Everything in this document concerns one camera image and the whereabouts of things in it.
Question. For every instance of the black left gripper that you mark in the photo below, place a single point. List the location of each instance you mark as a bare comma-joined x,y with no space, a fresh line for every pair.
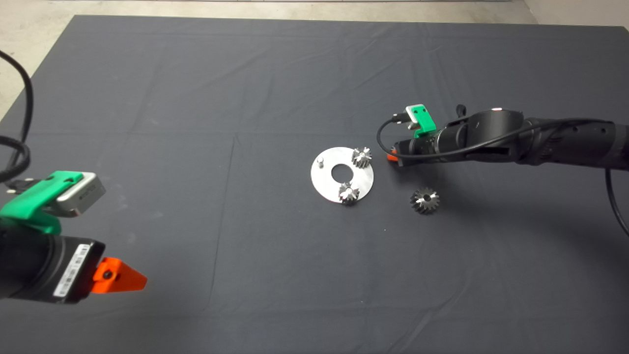
71,270

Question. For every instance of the round metal plate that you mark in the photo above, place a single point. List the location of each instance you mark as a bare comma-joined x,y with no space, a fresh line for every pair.
324,184

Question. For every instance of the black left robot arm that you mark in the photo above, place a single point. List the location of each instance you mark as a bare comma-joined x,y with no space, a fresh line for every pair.
22,265

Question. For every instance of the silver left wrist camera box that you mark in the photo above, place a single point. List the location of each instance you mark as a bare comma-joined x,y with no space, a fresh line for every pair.
86,192

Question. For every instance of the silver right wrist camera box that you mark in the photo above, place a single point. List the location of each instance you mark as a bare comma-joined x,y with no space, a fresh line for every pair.
410,115

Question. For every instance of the green right wrist camera mount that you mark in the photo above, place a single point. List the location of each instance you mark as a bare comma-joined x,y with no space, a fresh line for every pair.
423,120

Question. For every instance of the small steel bevel gear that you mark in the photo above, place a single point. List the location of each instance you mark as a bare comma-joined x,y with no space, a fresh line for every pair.
361,157
348,192

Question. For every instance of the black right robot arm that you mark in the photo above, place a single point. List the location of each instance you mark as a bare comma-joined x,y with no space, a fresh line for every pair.
565,142

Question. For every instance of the large steel bevel gear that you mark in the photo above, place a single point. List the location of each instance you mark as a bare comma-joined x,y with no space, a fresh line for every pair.
425,200

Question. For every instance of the dark grey table cloth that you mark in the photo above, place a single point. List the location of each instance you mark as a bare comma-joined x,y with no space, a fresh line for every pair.
196,98

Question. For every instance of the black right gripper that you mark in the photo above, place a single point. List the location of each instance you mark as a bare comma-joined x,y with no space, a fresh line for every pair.
420,146

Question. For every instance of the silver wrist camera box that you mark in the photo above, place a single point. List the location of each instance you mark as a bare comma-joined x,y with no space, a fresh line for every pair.
86,192
410,115

